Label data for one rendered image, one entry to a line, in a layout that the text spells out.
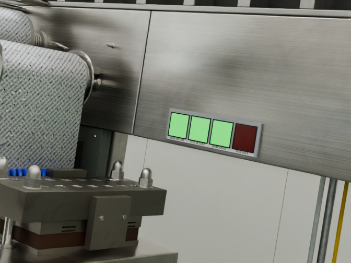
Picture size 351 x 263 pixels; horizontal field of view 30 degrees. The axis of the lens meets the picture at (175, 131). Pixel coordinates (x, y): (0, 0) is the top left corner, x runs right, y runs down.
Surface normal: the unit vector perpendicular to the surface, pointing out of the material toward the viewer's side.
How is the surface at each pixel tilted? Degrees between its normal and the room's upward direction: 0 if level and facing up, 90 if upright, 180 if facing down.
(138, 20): 90
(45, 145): 90
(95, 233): 90
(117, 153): 90
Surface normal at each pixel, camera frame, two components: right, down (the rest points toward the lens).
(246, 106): -0.65, -0.06
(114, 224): 0.75, 0.15
